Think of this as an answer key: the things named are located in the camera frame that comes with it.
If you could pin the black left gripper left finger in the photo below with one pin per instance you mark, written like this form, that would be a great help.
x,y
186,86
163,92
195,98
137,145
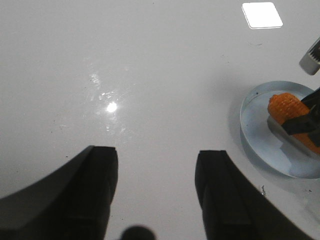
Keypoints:
x,y
71,203

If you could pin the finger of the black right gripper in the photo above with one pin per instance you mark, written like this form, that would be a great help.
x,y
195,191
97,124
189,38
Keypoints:
x,y
312,99
306,124

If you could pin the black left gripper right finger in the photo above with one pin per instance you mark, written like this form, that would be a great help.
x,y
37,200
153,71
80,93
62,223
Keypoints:
x,y
232,208

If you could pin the orange plastic corn cob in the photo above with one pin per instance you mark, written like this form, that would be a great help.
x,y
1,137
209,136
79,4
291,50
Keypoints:
x,y
286,106

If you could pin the light blue round plate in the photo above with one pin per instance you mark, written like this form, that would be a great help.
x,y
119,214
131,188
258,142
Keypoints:
x,y
265,138

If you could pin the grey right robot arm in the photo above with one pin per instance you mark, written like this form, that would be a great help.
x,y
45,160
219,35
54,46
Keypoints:
x,y
310,62

